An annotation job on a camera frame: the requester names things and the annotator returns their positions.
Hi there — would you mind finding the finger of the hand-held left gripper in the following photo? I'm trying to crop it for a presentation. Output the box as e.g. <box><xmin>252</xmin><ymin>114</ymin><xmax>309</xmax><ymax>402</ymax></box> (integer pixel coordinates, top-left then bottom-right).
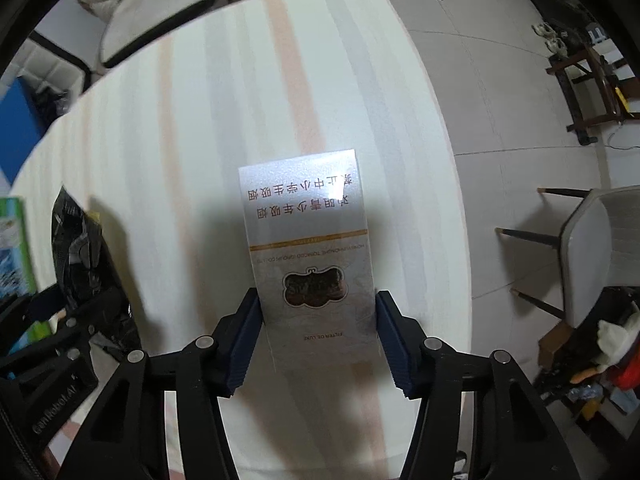
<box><xmin>47</xmin><ymin>285</ymin><xmax>132</xmax><ymax>361</ymax></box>
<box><xmin>0</xmin><ymin>292</ymin><xmax>36</xmax><ymax>361</ymax></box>

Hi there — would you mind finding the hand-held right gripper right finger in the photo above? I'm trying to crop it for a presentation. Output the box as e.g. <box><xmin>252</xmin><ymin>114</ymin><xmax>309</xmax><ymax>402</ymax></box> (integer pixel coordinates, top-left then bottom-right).
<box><xmin>375</xmin><ymin>290</ymin><xmax>567</xmax><ymax>480</ymax></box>

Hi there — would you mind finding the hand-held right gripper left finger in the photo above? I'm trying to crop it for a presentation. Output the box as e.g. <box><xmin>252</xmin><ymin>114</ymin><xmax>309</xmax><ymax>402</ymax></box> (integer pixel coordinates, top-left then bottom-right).
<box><xmin>55</xmin><ymin>287</ymin><xmax>267</xmax><ymax>480</ymax></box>

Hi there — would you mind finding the cardboard box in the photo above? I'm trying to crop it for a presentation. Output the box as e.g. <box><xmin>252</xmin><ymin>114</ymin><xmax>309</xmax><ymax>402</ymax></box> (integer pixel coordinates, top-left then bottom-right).
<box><xmin>0</xmin><ymin>197</ymin><xmax>53</xmax><ymax>361</ymax></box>

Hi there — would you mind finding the black snack packet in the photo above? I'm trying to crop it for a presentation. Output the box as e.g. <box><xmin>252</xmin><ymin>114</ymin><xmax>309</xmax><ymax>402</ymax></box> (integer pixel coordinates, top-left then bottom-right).
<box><xmin>51</xmin><ymin>185</ymin><xmax>144</xmax><ymax>356</ymax></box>

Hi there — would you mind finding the white cigarette box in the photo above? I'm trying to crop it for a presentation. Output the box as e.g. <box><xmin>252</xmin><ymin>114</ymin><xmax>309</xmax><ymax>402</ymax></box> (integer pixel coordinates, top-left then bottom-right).
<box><xmin>237</xmin><ymin>148</ymin><xmax>384</xmax><ymax>374</ymax></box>

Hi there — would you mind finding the blue foam mat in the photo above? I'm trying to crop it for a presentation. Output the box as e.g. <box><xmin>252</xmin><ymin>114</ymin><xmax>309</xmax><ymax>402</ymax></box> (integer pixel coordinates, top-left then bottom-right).
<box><xmin>0</xmin><ymin>76</ymin><xmax>47</xmax><ymax>187</ymax></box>

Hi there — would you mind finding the white goose plush toy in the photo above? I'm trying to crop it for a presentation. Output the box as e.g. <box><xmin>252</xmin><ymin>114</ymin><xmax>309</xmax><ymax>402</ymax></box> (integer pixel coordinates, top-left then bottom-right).
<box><xmin>596</xmin><ymin>310</ymin><xmax>640</xmax><ymax>372</ymax></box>

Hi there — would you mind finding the grey shell chair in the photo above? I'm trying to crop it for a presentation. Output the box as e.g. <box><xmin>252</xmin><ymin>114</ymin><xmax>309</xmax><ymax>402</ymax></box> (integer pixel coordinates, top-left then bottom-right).
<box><xmin>495</xmin><ymin>185</ymin><xmax>640</xmax><ymax>332</ymax></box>

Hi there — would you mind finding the red plastic bag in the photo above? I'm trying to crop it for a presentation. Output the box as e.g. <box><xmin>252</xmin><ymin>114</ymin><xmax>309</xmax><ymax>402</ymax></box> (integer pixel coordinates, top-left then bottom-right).
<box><xmin>610</xmin><ymin>355</ymin><xmax>640</xmax><ymax>392</ymax></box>

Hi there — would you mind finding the striped cream cloth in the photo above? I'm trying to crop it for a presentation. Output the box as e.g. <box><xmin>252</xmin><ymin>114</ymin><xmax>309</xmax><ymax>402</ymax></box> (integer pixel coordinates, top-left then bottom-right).
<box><xmin>10</xmin><ymin>0</ymin><xmax>474</xmax><ymax>480</ymax></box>

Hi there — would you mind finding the white padded quilted chair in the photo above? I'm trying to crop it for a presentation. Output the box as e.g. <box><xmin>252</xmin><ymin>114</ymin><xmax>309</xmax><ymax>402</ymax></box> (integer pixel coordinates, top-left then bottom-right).
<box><xmin>0</xmin><ymin>30</ymin><xmax>94</xmax><ymax>102</ymax></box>

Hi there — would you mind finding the dark wooden chair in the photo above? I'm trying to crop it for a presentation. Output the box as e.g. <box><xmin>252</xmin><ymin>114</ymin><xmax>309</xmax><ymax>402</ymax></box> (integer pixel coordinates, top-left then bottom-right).
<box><xmin>545</xmin><ymin>35</ymin><xmax>640</xmax><ymax>147</ymax></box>

